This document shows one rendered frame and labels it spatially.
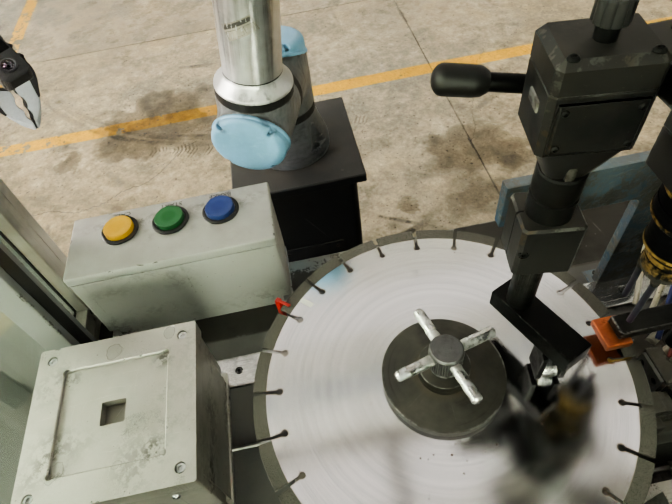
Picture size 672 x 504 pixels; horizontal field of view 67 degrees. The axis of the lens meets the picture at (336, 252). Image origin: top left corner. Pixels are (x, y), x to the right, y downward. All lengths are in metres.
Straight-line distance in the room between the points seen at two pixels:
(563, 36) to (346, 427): 0.34
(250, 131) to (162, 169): 1.57
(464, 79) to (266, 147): 0.49
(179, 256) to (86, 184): 1.74
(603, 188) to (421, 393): 0.32
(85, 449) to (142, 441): 0.06
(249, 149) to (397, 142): 1.43
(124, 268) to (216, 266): 0.12
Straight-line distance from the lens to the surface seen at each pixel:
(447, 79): 0.33
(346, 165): 0.97
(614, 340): 0.52
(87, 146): 2.62
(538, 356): 0.48
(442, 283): 0.55
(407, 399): 0.47
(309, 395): 0.49
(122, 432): 0.60
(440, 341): 0.45
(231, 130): 0.77
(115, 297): 0.77
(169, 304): 0.78
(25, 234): 0.74
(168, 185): 2.22
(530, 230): 0.37
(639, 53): 0.30
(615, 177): 0.64
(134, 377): 0.62
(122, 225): 0.75
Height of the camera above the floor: 1.40
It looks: 51 degrees down
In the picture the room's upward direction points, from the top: 9 degrees counter-clockwise
